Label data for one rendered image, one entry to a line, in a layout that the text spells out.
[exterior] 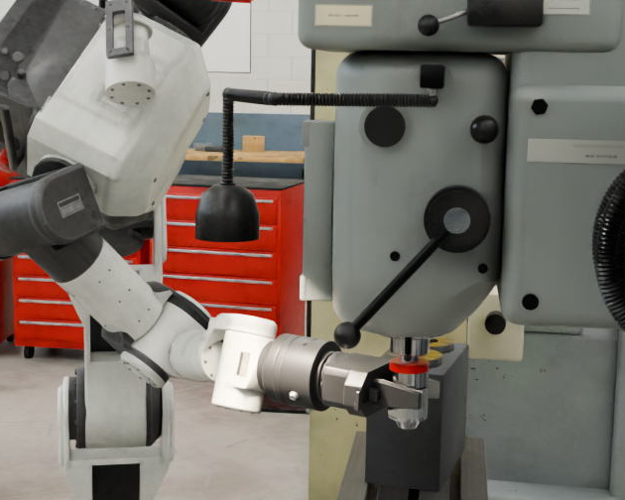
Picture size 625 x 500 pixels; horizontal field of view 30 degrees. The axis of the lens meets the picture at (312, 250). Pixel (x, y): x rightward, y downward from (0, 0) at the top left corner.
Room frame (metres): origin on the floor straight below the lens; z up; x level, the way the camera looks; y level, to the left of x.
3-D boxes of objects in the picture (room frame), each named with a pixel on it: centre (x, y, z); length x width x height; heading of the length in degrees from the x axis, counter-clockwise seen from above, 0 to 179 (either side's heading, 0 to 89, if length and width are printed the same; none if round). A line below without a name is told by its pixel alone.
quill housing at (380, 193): (1.34, -0.12, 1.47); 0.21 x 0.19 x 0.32; 173
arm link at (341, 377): (1.39, -0.04, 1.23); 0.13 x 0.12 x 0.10; 150
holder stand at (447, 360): (1.83, -0.18, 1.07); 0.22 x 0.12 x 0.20; 162
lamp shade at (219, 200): (1.30, 0.10, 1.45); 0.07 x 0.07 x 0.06
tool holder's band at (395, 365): (1.35, -0.12, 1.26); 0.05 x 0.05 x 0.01
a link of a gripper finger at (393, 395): (1.32, -0.10, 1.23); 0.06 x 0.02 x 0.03; 60
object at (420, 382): (1.35, -0.12, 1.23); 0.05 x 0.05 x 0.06
